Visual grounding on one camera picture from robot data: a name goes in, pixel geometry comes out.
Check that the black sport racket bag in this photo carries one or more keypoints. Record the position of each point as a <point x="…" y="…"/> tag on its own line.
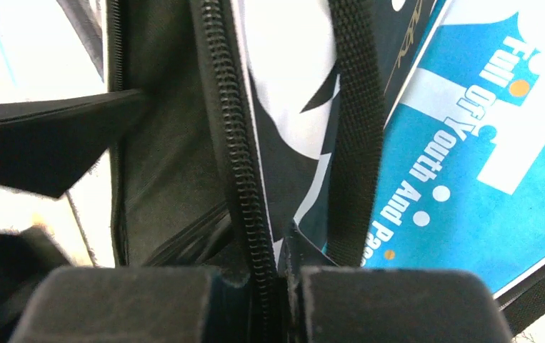
<point x="304" y="88"/>

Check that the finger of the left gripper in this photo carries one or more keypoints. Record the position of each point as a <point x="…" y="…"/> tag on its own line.
<point x="47" y="146"/>

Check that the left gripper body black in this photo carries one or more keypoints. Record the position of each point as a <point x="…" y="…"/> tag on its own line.
<point x="25" y="260"/>

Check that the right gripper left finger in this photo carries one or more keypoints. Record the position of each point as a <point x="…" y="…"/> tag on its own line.
<point x="233" y="311"/>

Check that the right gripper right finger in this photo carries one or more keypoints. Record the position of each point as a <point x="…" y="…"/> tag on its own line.
<point x="297" y="252"/>

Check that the blue racket bag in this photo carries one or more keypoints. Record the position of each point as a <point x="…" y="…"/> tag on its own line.
<point x="462" y="177"/>

